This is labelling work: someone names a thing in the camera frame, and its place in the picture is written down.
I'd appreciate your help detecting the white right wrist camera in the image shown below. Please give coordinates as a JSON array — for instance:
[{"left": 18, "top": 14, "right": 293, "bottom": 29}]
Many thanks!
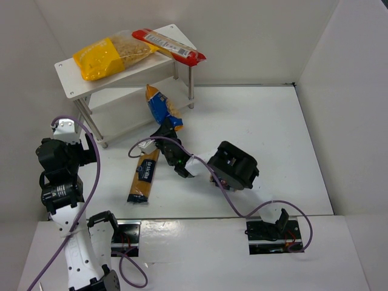
[{"left": 138, "top": 140, "right": 157, "bottom": 155}]

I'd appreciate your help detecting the red spaghetti pack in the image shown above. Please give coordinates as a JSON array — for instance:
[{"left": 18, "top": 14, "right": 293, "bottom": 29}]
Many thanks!
[{"left": 132, "top": 28, "right": 207, "bottom": 67}]

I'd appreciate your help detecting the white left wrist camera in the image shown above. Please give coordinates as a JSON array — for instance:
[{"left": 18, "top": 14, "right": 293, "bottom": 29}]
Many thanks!
[{"left": 52, "top": 118, "right": 80, "bottom": 145}]

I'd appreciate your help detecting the blue orange pasta bag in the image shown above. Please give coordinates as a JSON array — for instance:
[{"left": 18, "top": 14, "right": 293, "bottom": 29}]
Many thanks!
[{"left": 145, "top": 84, "right": 184, "bottom": 131}]

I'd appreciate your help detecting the white two-tier shelf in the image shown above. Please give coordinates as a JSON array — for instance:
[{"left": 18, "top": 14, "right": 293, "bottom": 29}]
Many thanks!
[{"left": 54, "top": 24, "right": 198, "bottom": 149}]

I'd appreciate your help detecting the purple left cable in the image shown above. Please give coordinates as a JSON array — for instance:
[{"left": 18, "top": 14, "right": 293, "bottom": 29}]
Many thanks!
[{"left": 26, "top": 116, "right": 149, "bottom": 291}]

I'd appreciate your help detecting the dark blue spaghetti pack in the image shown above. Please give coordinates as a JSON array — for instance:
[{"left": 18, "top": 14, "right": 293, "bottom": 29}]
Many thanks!
[{"left": 127, "top": 149, "right": 160, "bottom": 203}]

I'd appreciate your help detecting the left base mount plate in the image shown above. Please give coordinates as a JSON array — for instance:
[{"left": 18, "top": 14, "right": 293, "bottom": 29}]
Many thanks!
[{"left": 111, "top": 220, "right": 141, "bottom": 258}]

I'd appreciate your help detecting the base mount plate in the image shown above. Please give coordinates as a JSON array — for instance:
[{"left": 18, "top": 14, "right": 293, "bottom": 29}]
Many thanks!
[
  {"left": 111, "top": 220, "right": 141, "bottom": 258},
  {"left": 245, "top": 219, "right": 304, "bottom": 255}
]

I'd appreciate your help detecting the dark clear pasta bag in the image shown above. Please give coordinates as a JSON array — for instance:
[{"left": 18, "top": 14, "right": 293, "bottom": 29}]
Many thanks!
[{"left": 216, "top": 174, "right": 241, "bottom": 192}]

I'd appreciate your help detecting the purple cable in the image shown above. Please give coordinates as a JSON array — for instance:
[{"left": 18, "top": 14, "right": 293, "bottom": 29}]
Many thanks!
[
  {"left": 127, "top": 136, "right": 313, "bottom": 253},
  {"left": 26, "top": 116, "right": 149, "bottom": 291}
]

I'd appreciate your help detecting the yellow macaroni pasta bag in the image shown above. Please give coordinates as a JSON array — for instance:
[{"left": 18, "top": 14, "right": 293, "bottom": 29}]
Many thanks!
[{"left": 73, "top": 30, "right": 159, "bottom": 81}]

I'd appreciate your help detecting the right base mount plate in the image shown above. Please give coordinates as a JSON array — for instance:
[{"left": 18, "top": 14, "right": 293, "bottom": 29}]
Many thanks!
[{"left": 245, "top": 219, "right": 304, "bottom": 255}]

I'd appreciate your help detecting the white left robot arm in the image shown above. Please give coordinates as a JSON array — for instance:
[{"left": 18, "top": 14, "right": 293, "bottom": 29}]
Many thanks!
[{"left": 36, "top": 138, "right": 120, "bottom": 290}]

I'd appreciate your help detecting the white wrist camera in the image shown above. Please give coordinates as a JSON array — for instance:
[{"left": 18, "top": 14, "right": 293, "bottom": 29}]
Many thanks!
[
  {"left": 52, "top": 118, "right": 80, "bottom": 145},
  {"left": 138, "top": 140, "right": 157, "bottom": 155}
]

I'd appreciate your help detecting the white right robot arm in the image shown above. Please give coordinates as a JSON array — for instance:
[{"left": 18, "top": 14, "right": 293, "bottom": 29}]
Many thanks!
[{"left": 150, "top": 117, "right": 259, "bottom": 192}]

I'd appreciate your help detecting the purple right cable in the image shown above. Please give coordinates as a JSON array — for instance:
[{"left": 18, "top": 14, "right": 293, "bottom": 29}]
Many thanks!
[{"left": 127, "top": 136, "right": 313, "bottom": 253}]

